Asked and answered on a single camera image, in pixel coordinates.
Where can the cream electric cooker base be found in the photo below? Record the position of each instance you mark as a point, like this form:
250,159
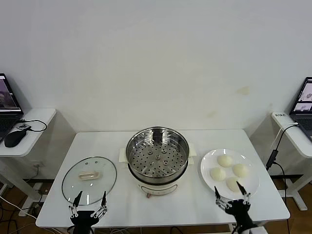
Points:
158,189

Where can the round white plate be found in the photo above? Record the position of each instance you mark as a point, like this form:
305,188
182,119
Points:
209,165

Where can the white floor power strip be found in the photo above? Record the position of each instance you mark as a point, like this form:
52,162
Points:
26,212

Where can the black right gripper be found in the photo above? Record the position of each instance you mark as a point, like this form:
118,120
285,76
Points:
239,212

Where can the small card with QR code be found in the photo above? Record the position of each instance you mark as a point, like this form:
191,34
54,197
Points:
23,126

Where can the black laptop with dark screen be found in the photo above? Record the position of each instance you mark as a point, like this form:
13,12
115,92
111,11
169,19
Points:
7,97

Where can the white side table with label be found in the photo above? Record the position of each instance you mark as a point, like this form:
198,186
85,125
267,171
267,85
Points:
295,141

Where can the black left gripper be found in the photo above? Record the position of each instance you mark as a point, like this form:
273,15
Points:
83,218

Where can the black computer mouse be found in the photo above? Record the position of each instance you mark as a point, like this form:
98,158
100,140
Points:
13,139

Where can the round glass pot lid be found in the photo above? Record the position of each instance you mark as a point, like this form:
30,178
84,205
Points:
97,185

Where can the small white printed label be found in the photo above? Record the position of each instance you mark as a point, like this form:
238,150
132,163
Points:
279,114

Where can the grey laptop with light screen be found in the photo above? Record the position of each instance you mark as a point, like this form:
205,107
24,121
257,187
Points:
302,122

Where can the stainless steel steamer basket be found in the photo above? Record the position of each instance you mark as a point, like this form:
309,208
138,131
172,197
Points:
146,151

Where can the white steamed baozi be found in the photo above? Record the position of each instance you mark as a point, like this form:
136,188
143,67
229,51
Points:
240,169
218,173
232,184
225,161

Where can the white side table with mouse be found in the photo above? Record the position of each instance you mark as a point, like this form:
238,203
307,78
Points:
36,119

